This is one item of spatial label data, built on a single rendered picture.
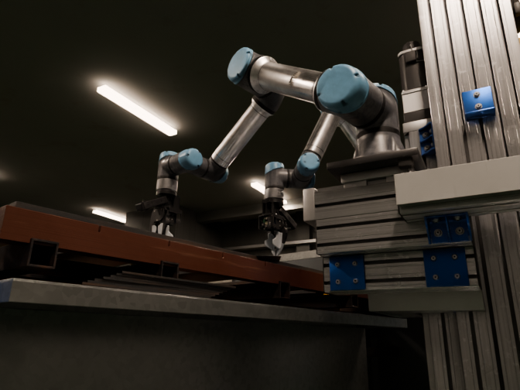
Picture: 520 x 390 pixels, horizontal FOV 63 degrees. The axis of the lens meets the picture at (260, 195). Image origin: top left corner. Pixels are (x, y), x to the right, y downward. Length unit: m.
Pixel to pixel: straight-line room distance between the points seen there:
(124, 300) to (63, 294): 0.10
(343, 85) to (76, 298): 0.75
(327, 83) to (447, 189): 0.39
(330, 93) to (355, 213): 0.30
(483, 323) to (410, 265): 0.23
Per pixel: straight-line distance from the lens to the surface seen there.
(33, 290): 0.66
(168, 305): 0.77
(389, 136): 1.16
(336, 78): 1.10
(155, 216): 1.57
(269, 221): 1.57
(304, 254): 2.31
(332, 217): 1.11
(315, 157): 1.54
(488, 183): 0.94
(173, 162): 1.55
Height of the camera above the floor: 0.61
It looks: 18 degrees up
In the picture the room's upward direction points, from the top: 1 degrees clockwise
